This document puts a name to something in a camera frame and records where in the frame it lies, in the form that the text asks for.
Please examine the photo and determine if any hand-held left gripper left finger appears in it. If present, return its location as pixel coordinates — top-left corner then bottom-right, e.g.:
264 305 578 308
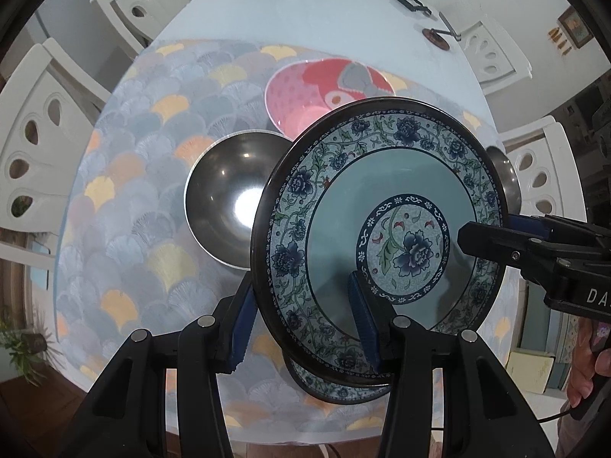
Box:
83 272 259 458

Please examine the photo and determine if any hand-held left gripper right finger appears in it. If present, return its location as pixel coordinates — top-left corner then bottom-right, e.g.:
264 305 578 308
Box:
348 271 542 458

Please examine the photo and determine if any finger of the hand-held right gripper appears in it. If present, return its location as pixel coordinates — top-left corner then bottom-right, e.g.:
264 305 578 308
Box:
506 214 611 249
457 221 564 273

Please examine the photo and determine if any steel bowl red exterior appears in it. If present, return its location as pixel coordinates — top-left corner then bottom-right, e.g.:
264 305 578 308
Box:
486 145 521 215

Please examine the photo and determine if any blue floral ceramic plate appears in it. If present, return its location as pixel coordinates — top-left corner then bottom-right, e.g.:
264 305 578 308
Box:
251 97 511 389
283 350 397 404

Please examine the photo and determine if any steel bowl blue exterior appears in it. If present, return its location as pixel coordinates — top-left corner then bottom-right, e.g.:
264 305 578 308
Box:
184 130 294 269

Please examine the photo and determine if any pink cartoon bowl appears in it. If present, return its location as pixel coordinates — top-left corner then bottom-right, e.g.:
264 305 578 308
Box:
264 57 396 141

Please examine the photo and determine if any person's right hand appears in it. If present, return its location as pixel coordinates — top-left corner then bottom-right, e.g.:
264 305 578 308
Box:
566 317 611 411

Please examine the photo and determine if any cream notebook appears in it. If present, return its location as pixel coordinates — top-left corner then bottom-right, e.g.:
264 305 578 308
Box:
505 349 557 394

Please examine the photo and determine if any fan-patterned table mat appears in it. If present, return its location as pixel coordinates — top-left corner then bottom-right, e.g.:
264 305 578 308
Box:
53 38 521 432

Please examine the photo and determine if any potted green plant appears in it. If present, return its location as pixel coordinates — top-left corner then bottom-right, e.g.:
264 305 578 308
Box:
0 305 63 387

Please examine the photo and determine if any black cable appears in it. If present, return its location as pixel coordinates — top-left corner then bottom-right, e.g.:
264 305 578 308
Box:
537 403 574 423

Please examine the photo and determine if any framed wall picture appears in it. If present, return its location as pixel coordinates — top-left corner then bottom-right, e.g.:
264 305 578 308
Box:
558 6 595 49

